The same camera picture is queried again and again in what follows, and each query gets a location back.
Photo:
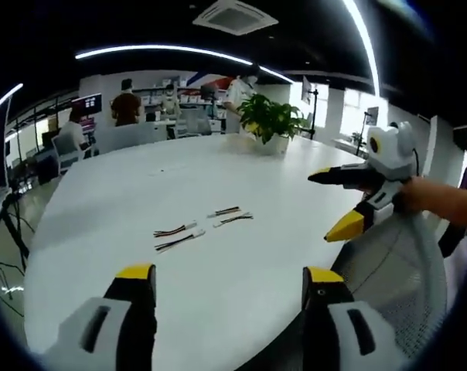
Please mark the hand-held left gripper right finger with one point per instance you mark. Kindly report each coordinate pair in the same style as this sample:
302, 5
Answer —
334, 309

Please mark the grey mesh office chair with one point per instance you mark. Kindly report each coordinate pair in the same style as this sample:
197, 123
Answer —
403, 263

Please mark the person's right hand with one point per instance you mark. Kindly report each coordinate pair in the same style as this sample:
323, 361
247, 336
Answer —
411, 193

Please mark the black tripod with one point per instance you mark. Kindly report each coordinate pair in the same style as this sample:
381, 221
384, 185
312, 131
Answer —
9, 220

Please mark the ceiling air conditioner vent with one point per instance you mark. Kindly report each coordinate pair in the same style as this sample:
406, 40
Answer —
235, 16

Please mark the monitor on black stand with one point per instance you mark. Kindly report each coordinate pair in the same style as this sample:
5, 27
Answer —
309, 92

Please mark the green potted plant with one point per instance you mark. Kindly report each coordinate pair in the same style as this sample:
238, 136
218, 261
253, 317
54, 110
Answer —
270, 116

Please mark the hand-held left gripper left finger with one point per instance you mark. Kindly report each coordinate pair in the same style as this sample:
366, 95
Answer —
117, 309

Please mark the white office chair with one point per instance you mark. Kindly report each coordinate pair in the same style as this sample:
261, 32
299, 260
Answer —
65, 152
196, 124

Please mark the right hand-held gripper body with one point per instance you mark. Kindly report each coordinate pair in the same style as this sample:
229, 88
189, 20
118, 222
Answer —
390, 148

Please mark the long ceiling light strip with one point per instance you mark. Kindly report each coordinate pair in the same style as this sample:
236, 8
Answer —
5, 96
367, 42
171, 49

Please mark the dark display screen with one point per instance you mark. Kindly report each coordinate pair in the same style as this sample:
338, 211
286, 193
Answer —
87, 104

